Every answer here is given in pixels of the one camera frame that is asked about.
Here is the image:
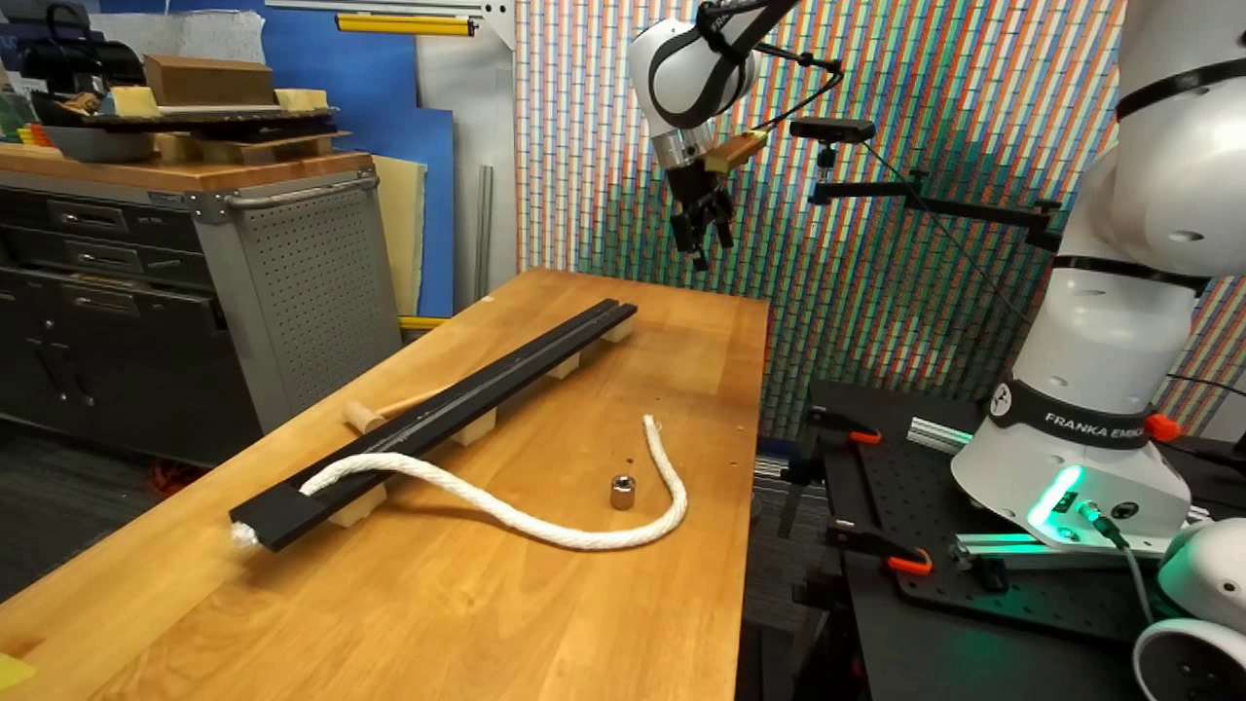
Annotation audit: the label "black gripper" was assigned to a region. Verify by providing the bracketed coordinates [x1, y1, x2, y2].
[668, 161, 735, 256]

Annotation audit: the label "white braided rope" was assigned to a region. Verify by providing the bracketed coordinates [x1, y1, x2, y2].
[298, 414, 693, 556]

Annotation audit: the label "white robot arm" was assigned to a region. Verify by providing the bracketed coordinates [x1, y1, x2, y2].
[952, 0, 1246, 548]

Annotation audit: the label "orange black clamp rear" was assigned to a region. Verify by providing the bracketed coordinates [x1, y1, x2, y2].
[803, 405, 883, 448]

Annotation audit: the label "orange black clamp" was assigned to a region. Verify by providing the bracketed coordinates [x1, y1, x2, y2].
[803, 405, 883, 448]
[825, 518, 936, 582]

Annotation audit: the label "small metal cylinder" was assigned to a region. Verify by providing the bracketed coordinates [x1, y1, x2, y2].
[612, 477, 634, 509]

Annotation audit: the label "wooden boxes on cabinet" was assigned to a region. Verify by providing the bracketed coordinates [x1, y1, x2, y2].
[34, 55, 344, 164]

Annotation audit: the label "grey perforated metal cabinet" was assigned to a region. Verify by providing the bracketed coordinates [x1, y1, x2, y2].
[0, 149, 403, 469]

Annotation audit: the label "white robot part corner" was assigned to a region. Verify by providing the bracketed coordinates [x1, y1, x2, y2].
[1135, 518, 1246, 701]

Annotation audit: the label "black camera on stand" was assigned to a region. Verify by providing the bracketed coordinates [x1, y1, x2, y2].
[791, 117, 1058, 249]

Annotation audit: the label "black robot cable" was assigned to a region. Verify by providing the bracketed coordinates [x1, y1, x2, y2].
[696, 0, 849, 149]

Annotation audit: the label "wooden block under rail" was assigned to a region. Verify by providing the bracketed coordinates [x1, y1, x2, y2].
[452, 410, 498, 448]

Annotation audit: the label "long black rail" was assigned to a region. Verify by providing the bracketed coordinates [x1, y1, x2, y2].
[230, 299, 634, 552]

